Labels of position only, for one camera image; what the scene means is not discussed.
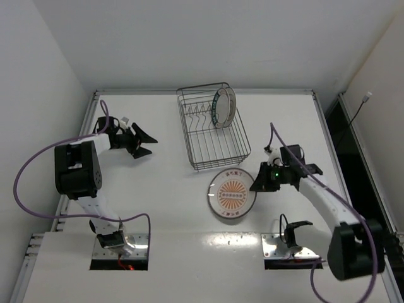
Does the black cable white plug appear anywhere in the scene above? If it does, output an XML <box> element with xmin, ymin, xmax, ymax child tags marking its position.
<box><xmin>348</xmin><ymin>92</ymin><xmax>372</xmax><ymax>128</ymax></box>

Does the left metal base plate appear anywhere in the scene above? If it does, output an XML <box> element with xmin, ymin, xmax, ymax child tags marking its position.
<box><xmin>92</xmin><ymin>234</ymin><xmax>149</xmax><ymax>261</ymax></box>

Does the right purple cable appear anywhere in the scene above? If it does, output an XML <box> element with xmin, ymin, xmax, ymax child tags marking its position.
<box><xmin>264</xmin><ymin>122</ymin><xmax>379</xmax><ymax>303</ymax></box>

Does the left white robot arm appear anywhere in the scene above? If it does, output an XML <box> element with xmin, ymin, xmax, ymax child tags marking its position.
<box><xmin>54</xmin><ymin>116</ymin><xmax>158</xmax><ymax>256</ymax></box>

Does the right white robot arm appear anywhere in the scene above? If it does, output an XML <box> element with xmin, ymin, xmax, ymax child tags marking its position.
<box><xmin>250</xmin><ymin>145</ymin><xmax>385</xmax><ymax>281</ymax></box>

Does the orange sunburst plate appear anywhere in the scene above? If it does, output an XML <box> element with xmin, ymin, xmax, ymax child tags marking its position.
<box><xmin>207</xmin><ymin>168</ymin><xmax>257</xmax><ymax>220</ymax></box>

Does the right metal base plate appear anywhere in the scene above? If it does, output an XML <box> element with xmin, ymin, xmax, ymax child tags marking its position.
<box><xmin>261</xmin><ymin>233</ymin><xmax>319</xmax><ymax>261</ymax></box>

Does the grey wire dish rack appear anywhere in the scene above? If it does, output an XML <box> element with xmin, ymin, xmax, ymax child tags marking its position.
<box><xmin>176</xmin><ymin>82</ymin><xmax>251</xmax><ymax>171</ymax></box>

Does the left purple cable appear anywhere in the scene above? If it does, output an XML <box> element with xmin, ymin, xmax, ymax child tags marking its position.
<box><xmin>13</xmin><ymin>99</ymin><xmax>152</xmax><ymax>257</ymax></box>

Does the green rimmed white plate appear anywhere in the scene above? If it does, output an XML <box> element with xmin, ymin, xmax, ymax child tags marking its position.
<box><xmin>211</xmin><ymin>88</ymin><xmax>230</xmax><ymax>129</ymax></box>

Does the metal base plate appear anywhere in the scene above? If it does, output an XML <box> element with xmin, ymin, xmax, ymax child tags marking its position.
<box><xmin>92</xmin><ymin>234</ymin><xmax>149</xmax><ymax>261</ymax></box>
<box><xmin>261</xmin><ymin>233</ymin><xmax>319</xmax><ymax>261</ymax></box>

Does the white plate grey pattern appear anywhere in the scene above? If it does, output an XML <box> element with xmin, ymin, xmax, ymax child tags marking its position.
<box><xmin>224</xmin><ymin>87</ymin><xmax>237</xmax><ymax>128</ymax></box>

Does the purple cable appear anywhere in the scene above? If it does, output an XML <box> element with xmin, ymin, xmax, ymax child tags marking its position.
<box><xmin>13</xmin><ymin>99</ymin><xmax>152</xmax><ymax>257</ymax></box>
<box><xmin>264</xmin><ymin>122</ymin><xmax>379</xmax><ymax>303</ymax></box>

